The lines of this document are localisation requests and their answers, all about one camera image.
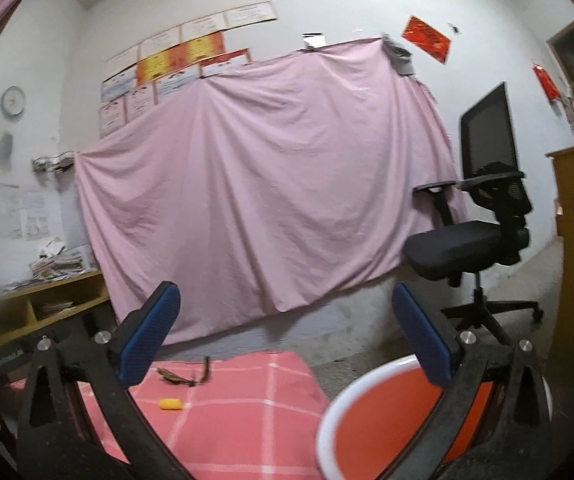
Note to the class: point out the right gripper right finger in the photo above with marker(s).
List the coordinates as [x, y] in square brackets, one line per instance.
[427, 339]

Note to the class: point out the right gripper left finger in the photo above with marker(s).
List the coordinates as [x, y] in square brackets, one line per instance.
[78, 419]

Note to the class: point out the yellow small wrapper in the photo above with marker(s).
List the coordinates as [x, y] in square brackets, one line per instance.
[170, 404]

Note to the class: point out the papers inside shelf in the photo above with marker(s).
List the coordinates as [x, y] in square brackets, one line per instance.
[45, 310]

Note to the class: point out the paper pile on shelf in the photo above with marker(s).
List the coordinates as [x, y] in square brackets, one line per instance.
[57, 262]

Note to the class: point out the red white plastic basin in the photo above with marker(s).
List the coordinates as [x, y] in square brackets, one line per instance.
[371, 421]

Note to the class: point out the pink checked tablecloth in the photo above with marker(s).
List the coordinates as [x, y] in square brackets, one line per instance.
[255, 417]

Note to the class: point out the black office chair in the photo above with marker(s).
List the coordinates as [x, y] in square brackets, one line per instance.
[482, 217]

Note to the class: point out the pink hanging sheet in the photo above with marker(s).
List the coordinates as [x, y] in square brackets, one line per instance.
[266, 188]

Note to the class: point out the red hanging ornament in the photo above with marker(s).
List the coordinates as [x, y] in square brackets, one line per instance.
[550, 89]

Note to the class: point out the wooden wall shelf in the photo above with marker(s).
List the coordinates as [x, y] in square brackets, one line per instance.
[31, 308]

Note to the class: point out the wall calendar sheets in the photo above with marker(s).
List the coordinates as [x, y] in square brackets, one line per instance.
[23, 214]

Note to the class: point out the round wall clock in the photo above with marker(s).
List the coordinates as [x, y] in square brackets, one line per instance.
[13, 102]

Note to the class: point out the wall certificates group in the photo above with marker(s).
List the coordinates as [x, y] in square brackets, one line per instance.
[139, 78]

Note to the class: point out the red paper wall decoration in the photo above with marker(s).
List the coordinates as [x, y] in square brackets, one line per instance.
[427, 38]

